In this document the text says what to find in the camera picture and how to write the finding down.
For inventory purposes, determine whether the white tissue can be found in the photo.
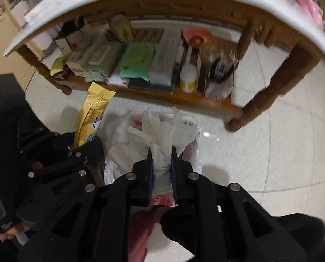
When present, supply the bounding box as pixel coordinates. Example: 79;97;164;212
128;106;201;194

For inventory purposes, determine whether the person's right hand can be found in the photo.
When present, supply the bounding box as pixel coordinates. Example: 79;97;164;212
152;206;174;223

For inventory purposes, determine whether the dark flat box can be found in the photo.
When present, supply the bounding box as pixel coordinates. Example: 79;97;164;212
128;78;176;93

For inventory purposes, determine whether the yellow green cloth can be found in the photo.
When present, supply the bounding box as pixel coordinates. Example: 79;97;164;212
50;56;70;77

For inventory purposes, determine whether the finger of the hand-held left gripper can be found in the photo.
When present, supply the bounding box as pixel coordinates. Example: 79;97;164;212
27;136;106;188
19;125;76;167

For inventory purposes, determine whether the cream cabinet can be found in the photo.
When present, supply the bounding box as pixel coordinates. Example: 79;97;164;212
0;0;43;74

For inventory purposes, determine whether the white plastic bag red print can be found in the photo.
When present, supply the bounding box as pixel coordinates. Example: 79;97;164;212
104;110;205;206

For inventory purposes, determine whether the pink round container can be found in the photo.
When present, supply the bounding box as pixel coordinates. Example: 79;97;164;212
182;28;215;47

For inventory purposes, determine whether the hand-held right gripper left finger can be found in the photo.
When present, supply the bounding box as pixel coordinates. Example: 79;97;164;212
17;147;154;262

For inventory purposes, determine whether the person's left hand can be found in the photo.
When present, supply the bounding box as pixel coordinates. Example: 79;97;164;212
3;222;32;242

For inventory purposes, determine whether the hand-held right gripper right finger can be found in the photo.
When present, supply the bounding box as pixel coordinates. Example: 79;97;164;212
170;146;307;262

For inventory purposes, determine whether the pale green wipes pack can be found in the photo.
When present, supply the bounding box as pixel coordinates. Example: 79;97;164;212
85;42;123;82

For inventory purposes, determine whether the white bottle yellow label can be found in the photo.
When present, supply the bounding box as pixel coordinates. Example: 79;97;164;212
179;63;198;93

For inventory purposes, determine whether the yellow snack wrapper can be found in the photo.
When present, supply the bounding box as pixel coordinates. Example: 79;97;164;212
72;82;116;149

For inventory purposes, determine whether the wooden low shelf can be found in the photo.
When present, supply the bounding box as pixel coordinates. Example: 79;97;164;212
4;0;325;133

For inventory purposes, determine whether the olive green tin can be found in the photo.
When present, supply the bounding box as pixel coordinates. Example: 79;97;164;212
109;15;134;44

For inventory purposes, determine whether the grey white wipes pack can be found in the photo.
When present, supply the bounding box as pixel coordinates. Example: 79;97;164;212
149;30;182;86

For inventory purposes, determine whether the red plastic bin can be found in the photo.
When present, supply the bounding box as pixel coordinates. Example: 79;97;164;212
128;210;156;262

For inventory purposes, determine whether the clear plastic bag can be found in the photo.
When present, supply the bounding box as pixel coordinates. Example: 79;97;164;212
203;40;239;100

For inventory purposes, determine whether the white box red print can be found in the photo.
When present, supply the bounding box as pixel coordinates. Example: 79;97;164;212
66;44;95;77

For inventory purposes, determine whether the pink plastic bag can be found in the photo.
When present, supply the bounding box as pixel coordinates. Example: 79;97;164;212
299;0;325;28

